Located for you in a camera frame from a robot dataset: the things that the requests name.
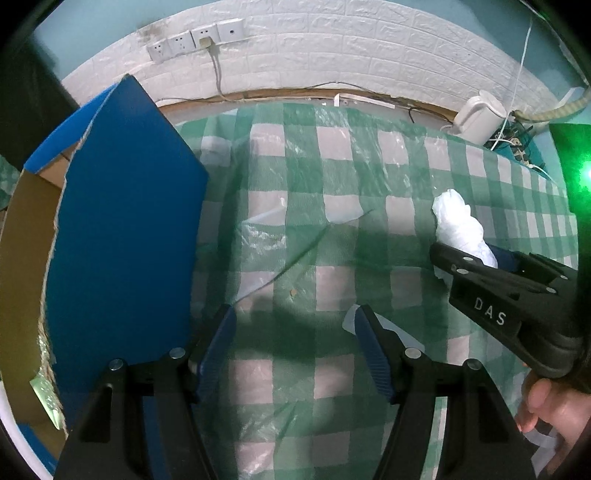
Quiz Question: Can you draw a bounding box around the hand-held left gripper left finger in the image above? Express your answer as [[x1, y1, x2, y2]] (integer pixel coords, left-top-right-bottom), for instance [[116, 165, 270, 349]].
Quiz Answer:
[[54, 304, 238, 480]]

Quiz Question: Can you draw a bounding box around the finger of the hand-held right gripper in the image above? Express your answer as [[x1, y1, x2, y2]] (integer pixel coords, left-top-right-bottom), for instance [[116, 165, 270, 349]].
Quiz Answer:
[[428, 241, 497, 284], [489, 246, 579, 297]]

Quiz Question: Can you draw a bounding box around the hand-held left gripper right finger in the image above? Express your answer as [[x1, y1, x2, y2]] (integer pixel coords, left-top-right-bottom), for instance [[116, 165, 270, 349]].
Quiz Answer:
[[353, 304, 539, 480]]

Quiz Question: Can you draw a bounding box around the white tissue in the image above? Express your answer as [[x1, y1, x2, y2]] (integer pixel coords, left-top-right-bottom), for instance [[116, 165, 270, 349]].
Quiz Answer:
[[431, 188, 499, 282]]

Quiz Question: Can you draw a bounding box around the blue-sided cardboard box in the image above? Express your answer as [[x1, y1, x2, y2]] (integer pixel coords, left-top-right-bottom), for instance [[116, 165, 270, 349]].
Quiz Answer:
[[0, 74, 211, 480]]

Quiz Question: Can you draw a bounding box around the green bubble wrap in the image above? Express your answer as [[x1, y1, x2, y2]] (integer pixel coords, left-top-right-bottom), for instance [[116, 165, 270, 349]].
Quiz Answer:
[[28, 369, 65, 430]]

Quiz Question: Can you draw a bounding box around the person's right hand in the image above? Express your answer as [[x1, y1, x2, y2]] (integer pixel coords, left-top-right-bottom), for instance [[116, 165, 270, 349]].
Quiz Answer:
[[514, 375, 591, 462]]

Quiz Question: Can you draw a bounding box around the white power strip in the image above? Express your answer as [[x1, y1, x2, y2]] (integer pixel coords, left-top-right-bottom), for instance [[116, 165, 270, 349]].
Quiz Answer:
[[485, 126, 550, 172]]

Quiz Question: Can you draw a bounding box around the white plastic device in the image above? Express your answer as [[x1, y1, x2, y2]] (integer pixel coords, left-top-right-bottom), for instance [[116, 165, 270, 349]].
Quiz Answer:
[[452, 90, 509, 141]]

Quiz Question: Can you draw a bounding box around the green checked tablecloth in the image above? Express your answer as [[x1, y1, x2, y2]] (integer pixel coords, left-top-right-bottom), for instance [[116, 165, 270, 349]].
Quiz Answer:
[[175, 102, 580, 480]]

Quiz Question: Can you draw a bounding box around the white trim strip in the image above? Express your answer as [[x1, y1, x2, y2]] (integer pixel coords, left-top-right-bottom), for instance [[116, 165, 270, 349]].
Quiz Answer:
[[333, 92, 396, 110]]

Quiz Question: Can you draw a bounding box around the striped braided cable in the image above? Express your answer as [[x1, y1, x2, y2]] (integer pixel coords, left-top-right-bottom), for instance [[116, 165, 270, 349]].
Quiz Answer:
[[512, 88, 591, 124]]

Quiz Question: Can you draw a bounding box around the white thin cable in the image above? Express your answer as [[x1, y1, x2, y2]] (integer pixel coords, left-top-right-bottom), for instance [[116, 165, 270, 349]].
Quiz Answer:
[[491, 18, 533, 152]]

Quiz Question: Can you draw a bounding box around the grey plug cable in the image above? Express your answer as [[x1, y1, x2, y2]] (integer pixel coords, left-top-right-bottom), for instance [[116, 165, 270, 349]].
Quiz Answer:
[[201, 37, 230, 101]]

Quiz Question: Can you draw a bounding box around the white wall socket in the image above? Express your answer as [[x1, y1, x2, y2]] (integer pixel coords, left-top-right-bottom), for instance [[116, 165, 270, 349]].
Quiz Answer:
[[167, 31, 195, 57], [191, 24, 221, 49], [148, 39, 171, 64], [217, 18, 246, 44]]

